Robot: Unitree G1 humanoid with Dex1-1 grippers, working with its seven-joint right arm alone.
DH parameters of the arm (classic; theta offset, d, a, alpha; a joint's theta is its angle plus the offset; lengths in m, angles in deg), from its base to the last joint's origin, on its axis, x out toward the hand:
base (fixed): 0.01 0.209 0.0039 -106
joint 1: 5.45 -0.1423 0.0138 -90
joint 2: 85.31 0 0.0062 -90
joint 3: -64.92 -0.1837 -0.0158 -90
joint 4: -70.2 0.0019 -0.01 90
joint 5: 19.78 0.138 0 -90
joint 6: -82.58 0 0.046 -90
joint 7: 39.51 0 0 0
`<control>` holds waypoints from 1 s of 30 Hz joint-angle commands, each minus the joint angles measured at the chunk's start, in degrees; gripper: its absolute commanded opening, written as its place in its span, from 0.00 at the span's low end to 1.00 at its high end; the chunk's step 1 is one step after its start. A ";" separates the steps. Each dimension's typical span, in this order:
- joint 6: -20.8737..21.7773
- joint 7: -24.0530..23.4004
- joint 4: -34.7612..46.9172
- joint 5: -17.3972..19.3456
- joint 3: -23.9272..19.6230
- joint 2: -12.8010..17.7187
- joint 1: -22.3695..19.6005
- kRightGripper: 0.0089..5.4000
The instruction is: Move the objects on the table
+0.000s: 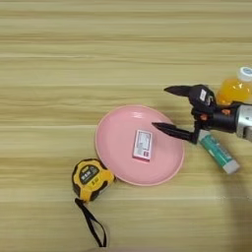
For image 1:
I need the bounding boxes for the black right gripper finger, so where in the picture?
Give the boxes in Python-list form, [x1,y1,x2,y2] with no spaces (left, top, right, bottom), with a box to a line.
[163,85,195,99]
[151,121,198,144]

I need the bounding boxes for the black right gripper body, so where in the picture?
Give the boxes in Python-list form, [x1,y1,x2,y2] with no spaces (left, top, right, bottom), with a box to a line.
[191,102,244,145]

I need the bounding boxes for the small red white box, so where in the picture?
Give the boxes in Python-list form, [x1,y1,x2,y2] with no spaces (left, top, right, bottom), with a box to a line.
[131,129,154,162]

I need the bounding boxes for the white green toothpaste tube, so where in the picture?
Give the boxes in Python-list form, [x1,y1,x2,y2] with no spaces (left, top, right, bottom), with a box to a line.
[198,129,241,176]

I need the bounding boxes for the pink round plate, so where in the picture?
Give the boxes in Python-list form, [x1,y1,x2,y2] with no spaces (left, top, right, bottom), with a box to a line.
[94,104,186,188]

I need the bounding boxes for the yellow black tape measure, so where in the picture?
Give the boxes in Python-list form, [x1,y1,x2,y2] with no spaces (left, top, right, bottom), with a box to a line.
[71,157,117,249]

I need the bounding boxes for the black box with white label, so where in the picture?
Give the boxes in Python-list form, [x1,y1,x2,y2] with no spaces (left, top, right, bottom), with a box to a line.
[188,84,218,111]

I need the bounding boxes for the orange juice bottle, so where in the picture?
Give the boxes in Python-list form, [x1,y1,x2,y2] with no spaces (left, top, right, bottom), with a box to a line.
[215,66,252,107]

